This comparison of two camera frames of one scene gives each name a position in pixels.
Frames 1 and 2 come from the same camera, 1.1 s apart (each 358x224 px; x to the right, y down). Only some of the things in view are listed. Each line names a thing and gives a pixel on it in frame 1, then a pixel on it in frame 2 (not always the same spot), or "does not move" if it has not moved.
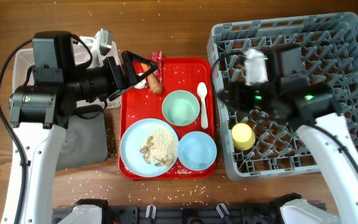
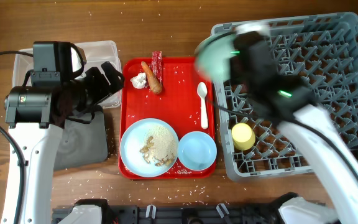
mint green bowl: (181, 107) to (212, 56)
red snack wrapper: (156, 56) does not move
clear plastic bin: (22, 61) does not move
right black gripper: (229, 96) to (239, 58)
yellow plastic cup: (243, 136) does not move
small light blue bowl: (197, 150) does not move
